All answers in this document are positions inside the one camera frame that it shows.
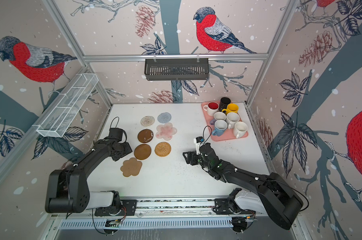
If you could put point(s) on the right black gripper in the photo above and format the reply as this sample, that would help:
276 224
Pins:
188 158

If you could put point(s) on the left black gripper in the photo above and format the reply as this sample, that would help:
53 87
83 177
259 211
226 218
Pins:
128 149

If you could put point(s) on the rattan woven round coaster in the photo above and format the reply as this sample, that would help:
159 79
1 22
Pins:
163 149

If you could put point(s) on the dark brown scratched round coaster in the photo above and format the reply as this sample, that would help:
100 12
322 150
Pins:
145 136

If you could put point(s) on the pink flower resin coaster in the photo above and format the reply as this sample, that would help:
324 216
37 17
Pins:
166 131

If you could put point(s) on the beige woven round coaster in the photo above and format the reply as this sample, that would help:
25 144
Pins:
147 121

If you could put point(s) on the light blue mug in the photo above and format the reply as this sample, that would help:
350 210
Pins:
220 128

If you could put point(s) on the pink rectangular tray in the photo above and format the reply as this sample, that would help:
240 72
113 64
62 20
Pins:
228 134

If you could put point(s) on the blue woven round coaster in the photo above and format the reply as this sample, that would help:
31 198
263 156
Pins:
164 118

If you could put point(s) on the brown wooden round coaster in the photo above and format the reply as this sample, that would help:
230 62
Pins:
142 152

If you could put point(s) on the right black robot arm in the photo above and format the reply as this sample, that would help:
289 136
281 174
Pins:
281 202

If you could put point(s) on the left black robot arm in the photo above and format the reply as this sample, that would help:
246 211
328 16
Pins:
68 191

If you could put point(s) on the small white cup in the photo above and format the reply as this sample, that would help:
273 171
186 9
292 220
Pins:
220 116

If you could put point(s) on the white mug red inside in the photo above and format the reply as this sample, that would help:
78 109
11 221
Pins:
211 108

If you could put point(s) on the yellow mug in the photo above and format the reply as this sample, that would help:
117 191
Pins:
231 108

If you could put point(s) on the black mug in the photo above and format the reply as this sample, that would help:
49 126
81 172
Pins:
224 102

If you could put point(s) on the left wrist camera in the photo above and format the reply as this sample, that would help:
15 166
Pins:
117 134

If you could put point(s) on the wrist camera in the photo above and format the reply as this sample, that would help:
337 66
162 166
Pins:
198 141
117 134

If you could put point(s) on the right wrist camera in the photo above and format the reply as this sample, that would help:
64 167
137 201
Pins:
198 141

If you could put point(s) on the aluminium front rail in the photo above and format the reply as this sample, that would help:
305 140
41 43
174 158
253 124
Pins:
242 199

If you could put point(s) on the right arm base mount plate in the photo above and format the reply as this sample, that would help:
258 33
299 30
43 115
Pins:
226 207

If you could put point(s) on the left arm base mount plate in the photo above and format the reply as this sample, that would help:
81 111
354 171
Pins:
118 208

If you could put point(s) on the white mesh wire shelf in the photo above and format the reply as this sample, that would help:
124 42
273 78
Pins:
60 118

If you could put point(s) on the black hanging wire basket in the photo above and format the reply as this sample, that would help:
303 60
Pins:
176 69

